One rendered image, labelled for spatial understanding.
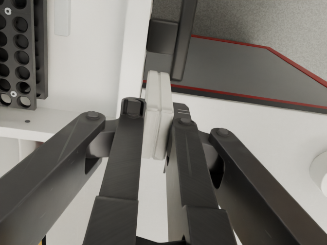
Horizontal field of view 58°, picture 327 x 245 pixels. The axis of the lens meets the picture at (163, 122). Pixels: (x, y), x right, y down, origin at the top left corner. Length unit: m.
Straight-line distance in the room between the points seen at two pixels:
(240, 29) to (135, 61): 0.99
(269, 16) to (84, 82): 0.97
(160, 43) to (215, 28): 0.94
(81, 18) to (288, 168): 0.39
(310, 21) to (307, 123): 0.84
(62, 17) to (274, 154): 0.37
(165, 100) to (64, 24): 0.19
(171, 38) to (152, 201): 0.34
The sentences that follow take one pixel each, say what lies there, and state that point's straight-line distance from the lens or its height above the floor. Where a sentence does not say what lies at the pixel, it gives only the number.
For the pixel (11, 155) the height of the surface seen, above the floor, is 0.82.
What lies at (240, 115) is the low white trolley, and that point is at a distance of 0.46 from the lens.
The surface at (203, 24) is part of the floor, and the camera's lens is 1.18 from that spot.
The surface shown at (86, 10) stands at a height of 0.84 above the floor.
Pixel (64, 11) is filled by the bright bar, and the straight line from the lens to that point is 0.33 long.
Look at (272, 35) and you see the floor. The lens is 1.25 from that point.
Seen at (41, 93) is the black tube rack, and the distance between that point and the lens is 0.33.
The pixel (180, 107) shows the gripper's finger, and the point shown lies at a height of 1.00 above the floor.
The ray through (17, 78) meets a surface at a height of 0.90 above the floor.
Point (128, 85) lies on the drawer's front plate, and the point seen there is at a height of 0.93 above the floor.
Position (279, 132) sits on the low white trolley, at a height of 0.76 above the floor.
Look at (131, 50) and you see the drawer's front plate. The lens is 0.24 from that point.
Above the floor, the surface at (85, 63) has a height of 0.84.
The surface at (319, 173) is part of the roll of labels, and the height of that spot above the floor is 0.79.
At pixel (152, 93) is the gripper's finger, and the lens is 0.17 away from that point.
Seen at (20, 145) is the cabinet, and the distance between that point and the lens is 0.47.
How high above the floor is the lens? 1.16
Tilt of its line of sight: 64 degrees down
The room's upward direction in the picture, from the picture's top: 178 degrees clockwise
